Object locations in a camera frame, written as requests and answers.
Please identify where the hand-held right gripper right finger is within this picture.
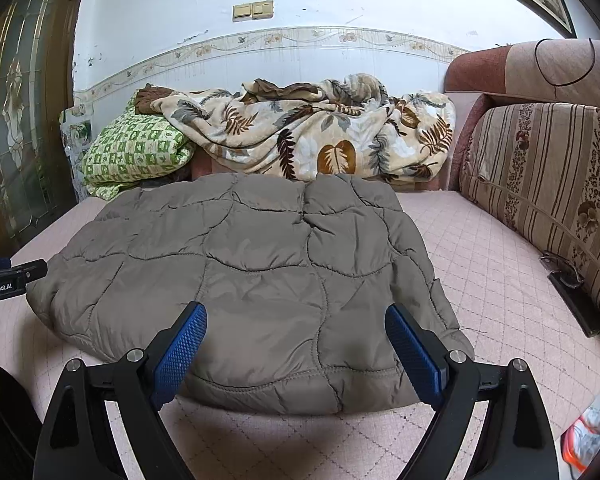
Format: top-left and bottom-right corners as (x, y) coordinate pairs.
(384, 304), (561, 480)

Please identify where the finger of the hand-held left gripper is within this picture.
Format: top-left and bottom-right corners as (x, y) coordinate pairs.
(11, 259), (48, 283)

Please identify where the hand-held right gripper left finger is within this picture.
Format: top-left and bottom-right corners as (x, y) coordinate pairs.
(32, 301), (208, 480)

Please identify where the grey-green quilted jacket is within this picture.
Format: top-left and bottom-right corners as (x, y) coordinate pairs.
(25, 172), (476, 416)

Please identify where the pink quilted sofa seat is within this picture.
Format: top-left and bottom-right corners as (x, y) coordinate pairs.
(0, 187), (600, 480)

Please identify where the green checked pillow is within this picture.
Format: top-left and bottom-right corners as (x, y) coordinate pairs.
(80, 97), (198, 201)

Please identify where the wooden door with glass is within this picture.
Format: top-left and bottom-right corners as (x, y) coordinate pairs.
(0, 0), (88, 261)

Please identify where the black bag with metal clasp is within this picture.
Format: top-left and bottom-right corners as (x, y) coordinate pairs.
(540, 254), (600, 338)

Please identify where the clear plastic tube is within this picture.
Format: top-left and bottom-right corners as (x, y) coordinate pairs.
(477, 175), (588, 261)

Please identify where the white orange sneaker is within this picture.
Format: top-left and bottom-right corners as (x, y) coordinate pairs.
(561, 400), (600, 467)

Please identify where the brown cloth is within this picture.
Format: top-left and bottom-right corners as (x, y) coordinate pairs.
(134, 86), (177, 116)

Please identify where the striped floral sofa cushion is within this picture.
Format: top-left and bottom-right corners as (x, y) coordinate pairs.
(460, 102), (600, 346)

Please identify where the leaf print blanket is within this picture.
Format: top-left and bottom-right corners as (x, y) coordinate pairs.
(150, 74), (456, 183)

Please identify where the reddish beige sofa backrest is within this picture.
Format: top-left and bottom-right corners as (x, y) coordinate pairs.
(444, 37), (600, 193)

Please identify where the black cable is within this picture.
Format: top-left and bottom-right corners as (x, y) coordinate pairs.
(534, 38), (597, 87)

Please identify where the beige wall switch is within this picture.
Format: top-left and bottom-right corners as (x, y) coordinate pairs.
(231, 0), (275, 23)

